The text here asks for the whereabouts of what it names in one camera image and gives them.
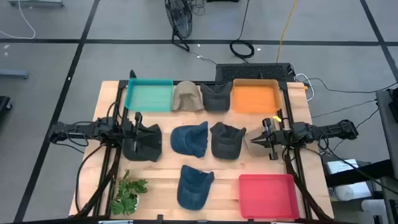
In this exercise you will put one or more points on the grey floor rail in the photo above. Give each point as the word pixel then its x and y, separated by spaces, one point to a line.
pixel 37 3
pixel 12 74

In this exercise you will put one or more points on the green potted plant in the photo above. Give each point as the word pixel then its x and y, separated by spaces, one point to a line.
pixel 126 196

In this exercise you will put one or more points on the white roll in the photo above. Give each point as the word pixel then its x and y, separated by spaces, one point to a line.
pixel 354 191
pixel 373 207

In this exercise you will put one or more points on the black shelf beam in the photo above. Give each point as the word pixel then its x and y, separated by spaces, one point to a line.
pixel 357 174

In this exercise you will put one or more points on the yellow tag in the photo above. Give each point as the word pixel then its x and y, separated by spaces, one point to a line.
pixel 276 118

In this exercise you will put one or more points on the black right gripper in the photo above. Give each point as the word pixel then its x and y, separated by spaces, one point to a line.
pixel 275 138

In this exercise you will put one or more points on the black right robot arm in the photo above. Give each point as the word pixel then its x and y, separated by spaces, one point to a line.
pixel 329 130

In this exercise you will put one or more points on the black perforated computer case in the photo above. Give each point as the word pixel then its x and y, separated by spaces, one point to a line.
pixel 248 72

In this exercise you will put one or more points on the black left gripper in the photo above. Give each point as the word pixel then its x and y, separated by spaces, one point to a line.
pixel 138 133

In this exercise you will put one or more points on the dark grey cap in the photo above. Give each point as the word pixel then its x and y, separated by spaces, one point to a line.
pixel 146 151
pixel 216 98
pixel 227 143

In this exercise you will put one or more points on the teal plastic tray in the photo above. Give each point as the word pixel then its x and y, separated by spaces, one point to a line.
pixel 149 96

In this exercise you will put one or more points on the black floor object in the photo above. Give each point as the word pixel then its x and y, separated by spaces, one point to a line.
pixel 3 104

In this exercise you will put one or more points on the beige cap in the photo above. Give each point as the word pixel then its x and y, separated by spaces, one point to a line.
pixel 253 151
pixel 188 98

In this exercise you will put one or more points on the orange plastic tray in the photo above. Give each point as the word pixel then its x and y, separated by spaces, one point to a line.
pixel 255 98

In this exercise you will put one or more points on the black floor fan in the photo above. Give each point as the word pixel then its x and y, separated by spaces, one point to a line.
pixel 180 17

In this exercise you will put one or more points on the red plastic tray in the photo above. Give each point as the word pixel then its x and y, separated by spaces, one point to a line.
pixel 269 197

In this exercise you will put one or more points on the white box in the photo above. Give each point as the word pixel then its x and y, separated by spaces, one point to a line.
pixel 342 166

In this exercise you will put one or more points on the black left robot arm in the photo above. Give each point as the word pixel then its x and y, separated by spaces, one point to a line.
pixel 77 129

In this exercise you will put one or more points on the blue denim cap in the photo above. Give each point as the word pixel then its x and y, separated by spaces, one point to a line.
pixel 189 140
pixel 194 189

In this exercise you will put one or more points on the grey cabinet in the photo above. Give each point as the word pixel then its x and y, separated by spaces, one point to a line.
pixel 384 140

